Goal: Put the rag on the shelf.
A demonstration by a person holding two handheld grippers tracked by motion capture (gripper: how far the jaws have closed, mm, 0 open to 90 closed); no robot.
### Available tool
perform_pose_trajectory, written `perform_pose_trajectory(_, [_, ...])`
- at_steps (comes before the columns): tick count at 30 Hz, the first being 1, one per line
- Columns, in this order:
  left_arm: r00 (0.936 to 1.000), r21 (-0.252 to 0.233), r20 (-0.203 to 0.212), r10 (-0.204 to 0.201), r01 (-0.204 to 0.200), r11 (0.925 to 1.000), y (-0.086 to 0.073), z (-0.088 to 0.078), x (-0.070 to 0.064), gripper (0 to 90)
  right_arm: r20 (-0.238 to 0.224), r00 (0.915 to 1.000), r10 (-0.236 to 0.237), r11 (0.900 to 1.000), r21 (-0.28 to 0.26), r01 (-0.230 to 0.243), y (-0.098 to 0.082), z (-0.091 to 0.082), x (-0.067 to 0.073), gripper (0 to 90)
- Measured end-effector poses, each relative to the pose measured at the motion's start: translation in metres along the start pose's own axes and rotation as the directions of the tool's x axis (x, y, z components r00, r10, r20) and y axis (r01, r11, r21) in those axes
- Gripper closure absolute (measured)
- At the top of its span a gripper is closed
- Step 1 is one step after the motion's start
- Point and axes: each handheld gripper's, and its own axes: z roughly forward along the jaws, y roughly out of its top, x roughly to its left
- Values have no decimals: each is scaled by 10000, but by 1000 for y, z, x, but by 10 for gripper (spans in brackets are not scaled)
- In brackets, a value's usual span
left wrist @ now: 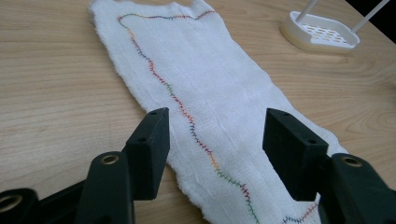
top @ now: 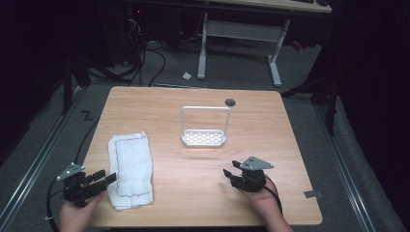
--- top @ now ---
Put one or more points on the crumpled white paper scrap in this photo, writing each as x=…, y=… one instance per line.
x=186, y=75

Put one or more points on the person's left hand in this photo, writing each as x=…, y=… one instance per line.
x=77, y=216

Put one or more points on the metal floor rail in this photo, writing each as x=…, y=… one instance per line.
x=346, y=167
x=32, y=167

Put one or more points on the dark round table grommet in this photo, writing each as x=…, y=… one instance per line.
x=230, y=102

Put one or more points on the white towel rack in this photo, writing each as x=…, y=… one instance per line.
x=205, y=129

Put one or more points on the grey tape piece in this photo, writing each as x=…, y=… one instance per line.
x=312, y=194

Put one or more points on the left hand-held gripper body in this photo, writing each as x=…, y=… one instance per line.
x=74, y=187

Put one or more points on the black metal stand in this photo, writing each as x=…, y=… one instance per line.
x=322, y=87
x=72, y=77

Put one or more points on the person's right hand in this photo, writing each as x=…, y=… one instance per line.
x=264, y=201

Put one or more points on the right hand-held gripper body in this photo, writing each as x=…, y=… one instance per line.
x=250, y=175

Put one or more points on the white towel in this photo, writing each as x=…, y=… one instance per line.
x=131, y=170

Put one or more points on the white desk with metal legs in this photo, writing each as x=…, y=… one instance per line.
x=248, y=29

